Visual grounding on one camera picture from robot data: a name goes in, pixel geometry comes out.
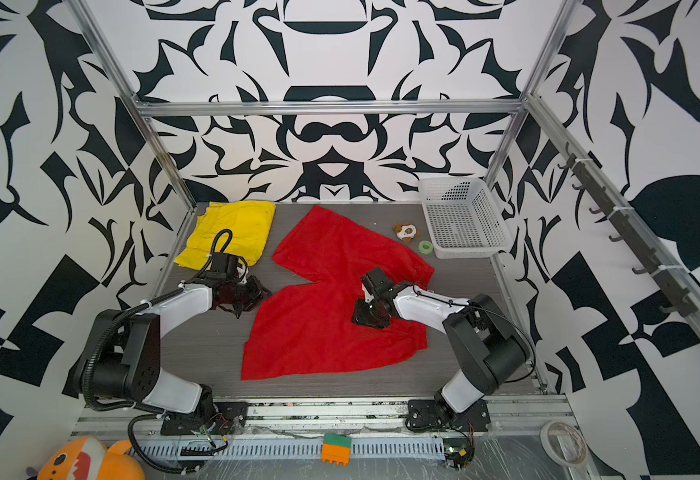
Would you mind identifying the yellow shorts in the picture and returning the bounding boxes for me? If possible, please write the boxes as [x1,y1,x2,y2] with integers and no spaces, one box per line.
[174,201,276,270]

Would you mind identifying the red shorts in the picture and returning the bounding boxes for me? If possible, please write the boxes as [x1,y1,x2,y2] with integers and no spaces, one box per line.
[240,206,434,381]

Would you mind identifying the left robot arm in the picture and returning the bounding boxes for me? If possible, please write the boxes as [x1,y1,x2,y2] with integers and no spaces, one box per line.
[73,253,271,428]

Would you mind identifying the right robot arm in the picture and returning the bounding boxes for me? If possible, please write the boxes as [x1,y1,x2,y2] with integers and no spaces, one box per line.
[352,268,534,419]

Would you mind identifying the green tape roll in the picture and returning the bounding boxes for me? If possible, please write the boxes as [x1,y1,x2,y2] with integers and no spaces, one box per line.
[417,240,434,255]

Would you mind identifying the brown white plush toy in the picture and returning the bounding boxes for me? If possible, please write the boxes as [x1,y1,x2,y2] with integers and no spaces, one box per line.
[393,223,419,244]

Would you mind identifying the white plastic basket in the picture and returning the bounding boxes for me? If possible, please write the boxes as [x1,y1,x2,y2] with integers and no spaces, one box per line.
[418,177,513,259]

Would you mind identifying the orange green toy block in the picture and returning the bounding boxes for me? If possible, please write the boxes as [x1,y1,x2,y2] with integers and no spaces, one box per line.
[321,434,352,467]

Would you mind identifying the green circuit board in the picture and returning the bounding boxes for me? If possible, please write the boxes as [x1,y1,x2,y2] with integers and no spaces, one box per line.
[444,439,475,470]

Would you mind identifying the orange shark plush toy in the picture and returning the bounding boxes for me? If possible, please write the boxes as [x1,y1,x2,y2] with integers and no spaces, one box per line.
[27,436,145,480]

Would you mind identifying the clear tape roll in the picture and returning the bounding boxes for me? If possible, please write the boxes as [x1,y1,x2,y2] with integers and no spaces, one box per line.
[540,421,588,468]

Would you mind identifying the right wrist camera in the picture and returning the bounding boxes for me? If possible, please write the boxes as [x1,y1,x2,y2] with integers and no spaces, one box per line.
[362,285,375,303]

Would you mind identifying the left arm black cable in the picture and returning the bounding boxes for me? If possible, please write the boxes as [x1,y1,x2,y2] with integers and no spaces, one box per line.
[81,228,234,475]

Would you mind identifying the white slotted cable duct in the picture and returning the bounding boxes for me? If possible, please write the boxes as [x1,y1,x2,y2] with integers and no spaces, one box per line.
[141,437,445,462]

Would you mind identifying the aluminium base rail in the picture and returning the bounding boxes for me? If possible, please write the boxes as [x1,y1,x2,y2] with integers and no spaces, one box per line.
[70,394,579,442]

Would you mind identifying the grey wall hook rack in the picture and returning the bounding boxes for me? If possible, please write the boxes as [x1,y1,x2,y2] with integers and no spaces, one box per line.
[559,143,699,317]

